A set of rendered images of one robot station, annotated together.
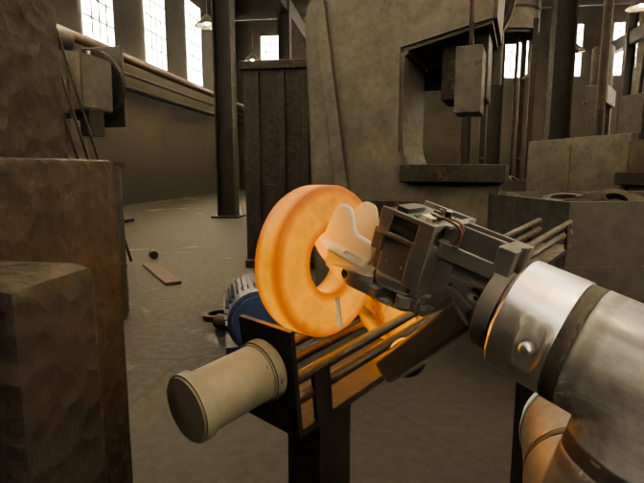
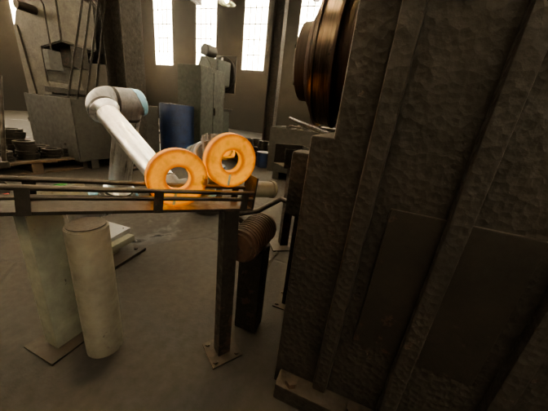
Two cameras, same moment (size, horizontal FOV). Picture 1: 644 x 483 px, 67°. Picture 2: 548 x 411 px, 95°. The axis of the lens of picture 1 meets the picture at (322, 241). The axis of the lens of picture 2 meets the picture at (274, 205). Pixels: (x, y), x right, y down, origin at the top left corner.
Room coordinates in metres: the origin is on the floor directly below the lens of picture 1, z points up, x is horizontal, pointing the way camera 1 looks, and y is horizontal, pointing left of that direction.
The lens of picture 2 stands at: (1.20, 0.28, 0.91)
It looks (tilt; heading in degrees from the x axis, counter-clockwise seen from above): 20 degrees down; 191
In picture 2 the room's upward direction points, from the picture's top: 7 degrees clockwise
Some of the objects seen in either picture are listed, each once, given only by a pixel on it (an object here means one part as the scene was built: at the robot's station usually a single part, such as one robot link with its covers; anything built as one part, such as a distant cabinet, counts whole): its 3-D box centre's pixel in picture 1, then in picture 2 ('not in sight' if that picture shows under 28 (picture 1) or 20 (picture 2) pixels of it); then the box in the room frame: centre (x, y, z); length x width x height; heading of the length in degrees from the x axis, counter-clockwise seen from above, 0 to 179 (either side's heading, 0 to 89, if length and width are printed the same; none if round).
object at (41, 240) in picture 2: not in sight; (51, 271); (0.64, -0.59, 0.31); 0.24 x 0.16 x 0.62; 172
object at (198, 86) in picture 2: not in sight; (202, 114); (-3.19, -2.08, 0.75); 0.70 x 0.48 x 1.50; 172
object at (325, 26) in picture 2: not in sight; (333, 64); (0.06, 0.23, 1.11); 0.47 x 0.06 x 0.47; 172
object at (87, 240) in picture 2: not in sight; (96, 290); (0.62, -0.43, 0.26); 0.12 x 0.12 x 0.52
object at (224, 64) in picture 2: not in sight; (215, 92); (-7.15, -3.74, 1.36); 1.37 x 1.17 x 2.71; 72
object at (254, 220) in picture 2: not in sight; (248, 279); (0.37, 0.05, 0.27); 0.22 x 0.13 x 0.53; 172
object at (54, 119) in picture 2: not in sight; (101, 129); (-1.90, -2.96, 0.43); 1.23 x 0.93 x 0.87; 170
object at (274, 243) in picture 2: not in sight; (288, 198); (-0.49, 0.05, 0.36); 0.26 x 0.20 x 0.72; 27
